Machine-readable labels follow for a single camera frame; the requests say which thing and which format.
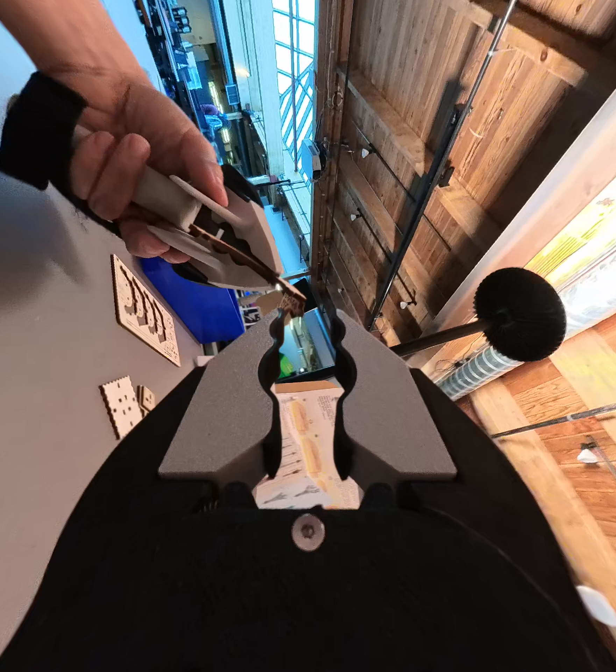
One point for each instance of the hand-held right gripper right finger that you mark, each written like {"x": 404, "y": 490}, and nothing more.
{"x": 397, "y": 420}

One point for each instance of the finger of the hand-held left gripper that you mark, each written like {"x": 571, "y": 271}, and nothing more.
{"x": 203, "y": 262}
{"x": 255, "y": 236}

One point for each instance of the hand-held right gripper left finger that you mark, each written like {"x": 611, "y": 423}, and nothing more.
{"x": 213, "y": 420}

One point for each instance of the wooden arch frame assembly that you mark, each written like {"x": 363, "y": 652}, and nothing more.
{"x": 234, "y": 254}

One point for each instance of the grey desk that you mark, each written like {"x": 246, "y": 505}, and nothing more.
{"x": 35, "y": 341}

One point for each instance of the person's left hand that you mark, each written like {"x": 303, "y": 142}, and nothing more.
{"x": 140, "y": 126}

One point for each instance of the plain blue plastic bin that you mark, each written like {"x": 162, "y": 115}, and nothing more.
{"x": 197, "y": 309}

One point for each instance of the wooden sheet with arch cutouts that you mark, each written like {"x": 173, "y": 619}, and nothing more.
{"x": 167, "y": 336}

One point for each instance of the folded paper instruction sheet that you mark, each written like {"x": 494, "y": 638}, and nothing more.
{"x": 308, "y": 451}

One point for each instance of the serrated square wooden plate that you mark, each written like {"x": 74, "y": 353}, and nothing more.
{"x": 109, "y": 420}

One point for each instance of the computer monitor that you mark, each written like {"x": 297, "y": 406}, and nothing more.
{"x": 313, "y": 336}

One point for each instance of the tall lattice window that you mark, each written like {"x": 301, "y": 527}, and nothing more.
{"x": 292, "y": 78}

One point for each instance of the wooden four-square connector frame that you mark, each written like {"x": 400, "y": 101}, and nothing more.
{"x": 146, "y": 400}

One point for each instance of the white wall device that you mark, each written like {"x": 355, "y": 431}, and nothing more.
{"x": 312, "y": 157}

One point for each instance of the silver air duct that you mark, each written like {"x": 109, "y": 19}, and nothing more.
{"x": 475, "y": 372}

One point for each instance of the black ceiling track rail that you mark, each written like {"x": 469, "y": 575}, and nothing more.
{"x": 440, "y": 176}

